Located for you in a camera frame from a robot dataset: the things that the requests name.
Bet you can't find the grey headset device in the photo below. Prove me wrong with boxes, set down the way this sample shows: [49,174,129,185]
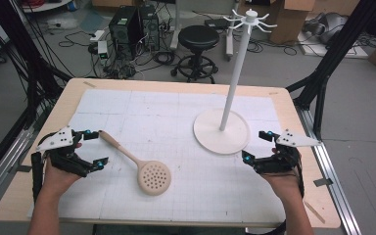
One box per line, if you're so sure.
[303,12,350,45]

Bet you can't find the large black computer tower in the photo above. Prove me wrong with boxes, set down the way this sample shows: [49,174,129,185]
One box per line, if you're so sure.
[108,5,142,61]

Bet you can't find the aluminium rail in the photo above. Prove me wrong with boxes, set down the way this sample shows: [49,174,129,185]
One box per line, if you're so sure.
[294,106,362,235]
[0,106,45,214]

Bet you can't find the person's right hand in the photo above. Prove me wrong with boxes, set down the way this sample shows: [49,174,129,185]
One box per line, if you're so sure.
[260,164,304,201]

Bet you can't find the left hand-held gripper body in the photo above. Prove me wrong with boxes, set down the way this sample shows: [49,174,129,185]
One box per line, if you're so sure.
[35,125,83,174]

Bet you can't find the black frame post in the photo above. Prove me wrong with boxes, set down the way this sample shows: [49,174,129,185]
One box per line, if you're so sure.
[286,0,376,142]
[0,0,73,131]

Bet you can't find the white power strip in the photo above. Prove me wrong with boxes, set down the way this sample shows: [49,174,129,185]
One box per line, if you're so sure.
[89,29,106,43]

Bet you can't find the person's left hand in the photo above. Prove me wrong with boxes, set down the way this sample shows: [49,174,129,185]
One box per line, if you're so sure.
[42,159,82,195]

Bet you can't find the white hook stand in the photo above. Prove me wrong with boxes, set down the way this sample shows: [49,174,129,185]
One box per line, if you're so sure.
[193,9,278,156]

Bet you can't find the white grid mat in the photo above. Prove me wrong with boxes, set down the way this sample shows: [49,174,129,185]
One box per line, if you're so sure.
[27,88,287,224]

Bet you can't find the black sleeved cable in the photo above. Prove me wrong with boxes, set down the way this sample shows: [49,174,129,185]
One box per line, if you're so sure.
[30,151,44,204]

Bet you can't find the black round stool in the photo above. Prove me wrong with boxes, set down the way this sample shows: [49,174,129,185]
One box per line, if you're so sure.
[170,24,221,84]

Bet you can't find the small white device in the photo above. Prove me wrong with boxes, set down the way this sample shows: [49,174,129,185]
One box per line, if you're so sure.
[96,40,109,60]

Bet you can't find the flat black box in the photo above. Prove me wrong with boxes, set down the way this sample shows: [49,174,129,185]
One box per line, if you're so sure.
[204,18,230,30]

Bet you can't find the beige slotted spoon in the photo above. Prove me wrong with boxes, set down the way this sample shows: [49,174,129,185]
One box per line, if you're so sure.
[98,129,172,197]

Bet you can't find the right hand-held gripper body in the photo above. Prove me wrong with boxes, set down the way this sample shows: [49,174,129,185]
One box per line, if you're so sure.
[259,128,322,174]

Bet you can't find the open cardboard box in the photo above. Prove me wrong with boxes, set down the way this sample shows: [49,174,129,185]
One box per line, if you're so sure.
[268,0,316,45]

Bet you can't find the thin black cable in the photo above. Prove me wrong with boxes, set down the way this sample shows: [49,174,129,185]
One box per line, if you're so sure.
[292,146,306,200]

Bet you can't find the small black computer tower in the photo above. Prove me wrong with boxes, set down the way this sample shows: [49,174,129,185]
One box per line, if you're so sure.
[138,4,162,52]

